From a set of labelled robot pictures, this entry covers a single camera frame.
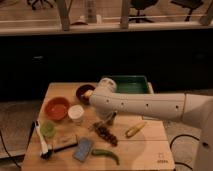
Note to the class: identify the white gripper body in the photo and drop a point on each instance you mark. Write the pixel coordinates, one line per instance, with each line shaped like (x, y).
(105, 114)

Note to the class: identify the silver fork black handle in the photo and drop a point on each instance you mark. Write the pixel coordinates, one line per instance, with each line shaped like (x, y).
(101, 123)

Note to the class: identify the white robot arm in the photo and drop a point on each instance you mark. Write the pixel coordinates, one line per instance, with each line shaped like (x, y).
(190, 109)

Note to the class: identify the white cup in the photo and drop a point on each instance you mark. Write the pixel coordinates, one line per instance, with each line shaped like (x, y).
(76, 113)

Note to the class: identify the green plastic cup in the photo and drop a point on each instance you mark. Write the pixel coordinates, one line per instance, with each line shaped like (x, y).
(48, 129)

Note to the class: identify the dark grape bunch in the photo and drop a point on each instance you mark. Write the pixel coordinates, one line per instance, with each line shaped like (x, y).
(104, 133)

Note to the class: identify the yellow round food piece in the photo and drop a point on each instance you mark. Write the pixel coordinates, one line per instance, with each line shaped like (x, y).
(87, 94)

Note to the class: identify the green chili pepper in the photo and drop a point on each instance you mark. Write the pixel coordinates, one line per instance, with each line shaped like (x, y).
(106, 153)

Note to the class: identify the green plastic tray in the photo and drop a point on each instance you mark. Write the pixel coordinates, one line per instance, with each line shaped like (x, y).
(132, 84)

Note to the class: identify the blue sponge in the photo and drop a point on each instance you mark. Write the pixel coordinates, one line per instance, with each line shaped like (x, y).
(83, 149)

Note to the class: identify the orange bowl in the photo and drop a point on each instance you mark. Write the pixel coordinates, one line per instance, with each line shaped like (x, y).
(56, 108)

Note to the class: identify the black office chair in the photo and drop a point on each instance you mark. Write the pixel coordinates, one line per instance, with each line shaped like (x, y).
(190, 4)
(141, 5)
(32, 3)

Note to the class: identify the black office chair left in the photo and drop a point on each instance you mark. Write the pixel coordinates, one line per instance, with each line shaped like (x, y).
(32, 3)

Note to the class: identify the black office chair right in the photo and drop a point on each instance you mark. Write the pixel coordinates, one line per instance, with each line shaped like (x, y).
(190, 4)

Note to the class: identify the white handled brush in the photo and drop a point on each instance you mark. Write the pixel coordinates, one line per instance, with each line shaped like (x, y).
(41, 140)

